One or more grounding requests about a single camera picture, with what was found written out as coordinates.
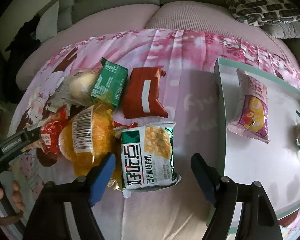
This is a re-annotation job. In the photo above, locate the red snack pouch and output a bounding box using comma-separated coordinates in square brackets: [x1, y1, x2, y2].
[22, 104, 71, 167]

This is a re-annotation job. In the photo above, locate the orange cake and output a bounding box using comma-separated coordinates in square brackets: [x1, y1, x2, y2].
[58, 102, 123, 192]

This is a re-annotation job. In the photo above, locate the steamed cake clear wrapper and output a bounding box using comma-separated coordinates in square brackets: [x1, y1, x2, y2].
[47, 68, 101, 115]

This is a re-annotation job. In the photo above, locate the purple swiss roll pack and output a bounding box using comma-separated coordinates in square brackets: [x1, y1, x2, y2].
[227, 69, 270, 144]

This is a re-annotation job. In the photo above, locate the green white crisp rice pack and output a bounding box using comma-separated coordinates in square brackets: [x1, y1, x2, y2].
[115, 121, 181, 198]

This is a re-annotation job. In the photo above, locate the dark red snack pack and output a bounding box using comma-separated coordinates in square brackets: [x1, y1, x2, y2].
[121, 67, 168, 119]

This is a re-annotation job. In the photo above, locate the red beef candy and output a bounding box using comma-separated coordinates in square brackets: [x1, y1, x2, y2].
[114, 122, 138, 130]

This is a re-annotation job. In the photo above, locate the left hand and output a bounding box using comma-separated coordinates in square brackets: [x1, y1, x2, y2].
[0, 180, 25, 227]

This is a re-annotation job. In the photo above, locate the teal rimmed white tray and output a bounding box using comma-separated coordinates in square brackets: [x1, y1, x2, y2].
[215, 57, 300, 219]

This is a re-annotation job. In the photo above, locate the dark clothing on sofa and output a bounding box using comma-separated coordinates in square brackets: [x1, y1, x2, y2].
[5, 14, 40, 52]

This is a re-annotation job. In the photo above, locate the green snack pack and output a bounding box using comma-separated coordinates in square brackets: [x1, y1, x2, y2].
[90, 58, 128, 107]

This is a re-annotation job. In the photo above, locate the white pillow on sofa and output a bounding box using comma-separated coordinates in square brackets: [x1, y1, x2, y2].
[36, 1, 59, 43]

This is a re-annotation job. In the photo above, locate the grey sofa with pink cover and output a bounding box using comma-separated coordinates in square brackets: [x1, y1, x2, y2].
[0, 0, 300, 90]

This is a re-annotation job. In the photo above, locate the grey cushion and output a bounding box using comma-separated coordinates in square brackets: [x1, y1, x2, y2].
[261, 21, 300, 40]

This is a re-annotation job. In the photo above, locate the leopard print cushion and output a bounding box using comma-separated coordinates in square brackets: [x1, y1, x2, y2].
[226, 0, 300, 27]

